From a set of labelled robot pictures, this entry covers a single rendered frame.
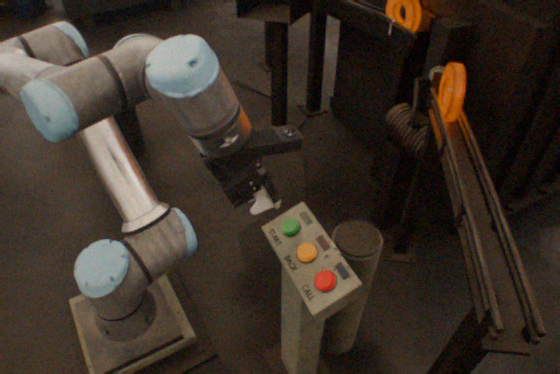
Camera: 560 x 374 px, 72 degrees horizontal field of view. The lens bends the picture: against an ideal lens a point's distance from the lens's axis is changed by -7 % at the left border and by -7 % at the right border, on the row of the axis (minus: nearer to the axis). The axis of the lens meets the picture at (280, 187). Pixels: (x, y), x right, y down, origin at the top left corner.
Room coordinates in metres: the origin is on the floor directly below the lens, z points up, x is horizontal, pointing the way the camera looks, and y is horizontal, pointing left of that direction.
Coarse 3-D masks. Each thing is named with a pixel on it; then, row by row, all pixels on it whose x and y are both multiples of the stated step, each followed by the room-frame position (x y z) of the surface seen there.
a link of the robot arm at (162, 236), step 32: (32, 32) 0.96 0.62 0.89; (64, 32) 0.98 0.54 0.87; (64, 64) 0.92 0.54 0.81; (96, 128) 0.85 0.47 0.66; (96, 160) 0.81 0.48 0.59; (128, 160) 0.83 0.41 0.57; (128, 192) 0.77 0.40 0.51; (128, 224) 0.73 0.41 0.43; (160, 224) 0.73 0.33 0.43; (160, 256) 0.67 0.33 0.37
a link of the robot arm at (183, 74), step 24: (168, 48) 0.52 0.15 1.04; (192, 48) 0.50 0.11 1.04; (168, 72) 0.46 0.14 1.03; (192, 72) 0.47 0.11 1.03; (216, 72) 0.49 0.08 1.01; (168, 96) 0.47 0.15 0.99; (192, 96) 0.46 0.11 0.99; (216, 96) 0.48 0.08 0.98; (192, 120) 0.47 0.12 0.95; (216, 120) 0.47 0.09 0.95
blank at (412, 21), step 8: (392, 0) 1.48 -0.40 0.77; (400, 0) 1.44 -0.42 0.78; (408, 0) 1.40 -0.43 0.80; (416, 0) 1.40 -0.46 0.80; (392, 8) 1.47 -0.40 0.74; (408, 8) 1.40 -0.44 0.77; (416, 8) 1.38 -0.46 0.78; (392, 16) 1.46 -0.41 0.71; (408, 16) 1.39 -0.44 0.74; (416, 16) 1.37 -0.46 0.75; (408, 24) 1.38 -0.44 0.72; (416, 24) 1.37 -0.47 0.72
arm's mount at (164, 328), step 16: (160, 288) 0.70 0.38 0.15; (80, 304) 0.64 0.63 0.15; (160, 304) 0.65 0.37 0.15; (80, 320) 0.58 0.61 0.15; (160, 320) 0.59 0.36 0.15; (96, 336) 0.53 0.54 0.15; (144, 336) 0.54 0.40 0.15; (160, 336) 0.54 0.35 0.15; (176, 336) 0.54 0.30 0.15; (96, 352) 0.48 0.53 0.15; (112, 352) 0.48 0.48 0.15; (128, 352) 0.49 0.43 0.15; (144, 352) 0.49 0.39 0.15; (96, 368) 0.43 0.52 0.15; (112, 368) 0.44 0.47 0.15
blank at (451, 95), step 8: (448, 64) 1.00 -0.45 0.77; (456, 64) 0.97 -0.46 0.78; (448, 72) 0.98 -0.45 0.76; (456, 72) 0.93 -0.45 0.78; (464, 72) 0.93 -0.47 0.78; (448, 80) 0.95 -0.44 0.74; (456, 80) 0.91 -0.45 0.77; (464, 80) 0.91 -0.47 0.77; (440, 88) 1.01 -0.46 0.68; (448, 88) 0.99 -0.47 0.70; (456, 88) 0.90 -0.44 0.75; (464, 88) 0.90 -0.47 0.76; (440, 96) 0.99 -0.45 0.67; (448, 96) 0.91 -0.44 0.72; (456, 96) 0.89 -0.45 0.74; (464, 96) 0.89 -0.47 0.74; (440, 104) 0.96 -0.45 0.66; (448, 104) 0.89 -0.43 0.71; (456, 104) 0.88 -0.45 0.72; (448, 112) 0.88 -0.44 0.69; (456, 112) 0.88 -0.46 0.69; (448, 120) 0.90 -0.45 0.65
